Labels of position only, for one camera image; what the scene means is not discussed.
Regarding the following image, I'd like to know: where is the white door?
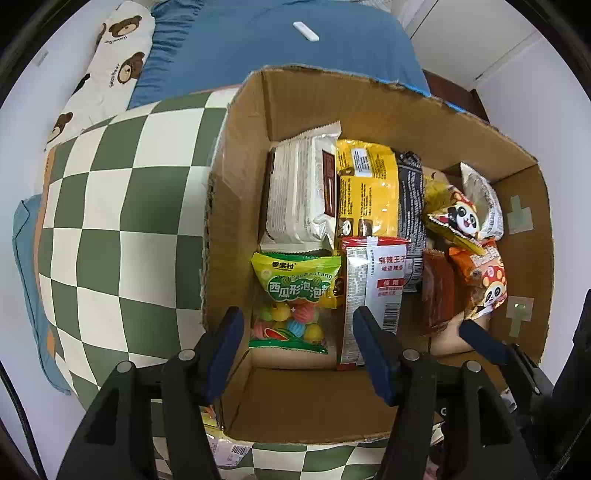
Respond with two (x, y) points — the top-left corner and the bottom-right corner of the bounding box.
(398, 0), (543, 92)

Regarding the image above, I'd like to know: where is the large yellow black snack packet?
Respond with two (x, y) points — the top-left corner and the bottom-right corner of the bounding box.
(334, 137), (427, 294)

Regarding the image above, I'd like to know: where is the small white remote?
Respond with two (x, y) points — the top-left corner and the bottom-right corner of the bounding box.
(292, 20), (321, 45)

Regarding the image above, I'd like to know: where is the white red-label snack packet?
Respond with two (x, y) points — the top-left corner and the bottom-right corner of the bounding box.
(338, 234), (413, 371)

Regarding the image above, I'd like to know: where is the black cable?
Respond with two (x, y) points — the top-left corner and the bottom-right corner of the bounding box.
(0, 364), (48, 480)

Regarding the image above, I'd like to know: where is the green white checkered blanket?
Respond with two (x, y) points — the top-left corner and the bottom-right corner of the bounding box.
(36, 87), (446, 480)

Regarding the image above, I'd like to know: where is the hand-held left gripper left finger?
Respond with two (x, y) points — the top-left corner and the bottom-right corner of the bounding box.
(55, 306), (245, 480)

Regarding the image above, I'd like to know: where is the orange panda snack packet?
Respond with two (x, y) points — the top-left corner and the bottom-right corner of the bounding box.
(447, 239), (509, 321)

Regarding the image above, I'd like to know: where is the bear print pillow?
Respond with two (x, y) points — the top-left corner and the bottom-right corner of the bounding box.
(43, 0), (156, 154)

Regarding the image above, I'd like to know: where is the silver white snack packet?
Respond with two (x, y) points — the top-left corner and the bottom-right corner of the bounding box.
(459, 161), (505, 241)

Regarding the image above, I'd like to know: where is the white brown-end snack packet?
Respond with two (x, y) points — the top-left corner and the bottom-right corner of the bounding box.
(259, 121), (343, 254)

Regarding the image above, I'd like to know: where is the orange brown snack packet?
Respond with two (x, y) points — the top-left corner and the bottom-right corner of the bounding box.
(421, 248), (463, 339)

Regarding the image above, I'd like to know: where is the green gumball packet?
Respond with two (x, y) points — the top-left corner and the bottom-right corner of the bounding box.
(248, 250), (343, 356)

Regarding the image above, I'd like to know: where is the yellow panda snack packet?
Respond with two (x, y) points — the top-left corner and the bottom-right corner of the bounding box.
(424, 181), (491, 256)

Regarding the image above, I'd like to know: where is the cardboard box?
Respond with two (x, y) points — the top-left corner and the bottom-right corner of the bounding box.
(201, 65), (556, 446)

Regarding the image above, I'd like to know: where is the pink yellow snack packet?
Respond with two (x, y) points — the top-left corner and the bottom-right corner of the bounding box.
(203, 406), (256, 469)

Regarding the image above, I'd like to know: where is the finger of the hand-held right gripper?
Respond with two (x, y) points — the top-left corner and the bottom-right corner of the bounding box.
(458, 318), (553, 408)

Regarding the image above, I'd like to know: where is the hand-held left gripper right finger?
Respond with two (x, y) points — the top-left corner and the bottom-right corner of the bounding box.
(352, 305), (539, 480)

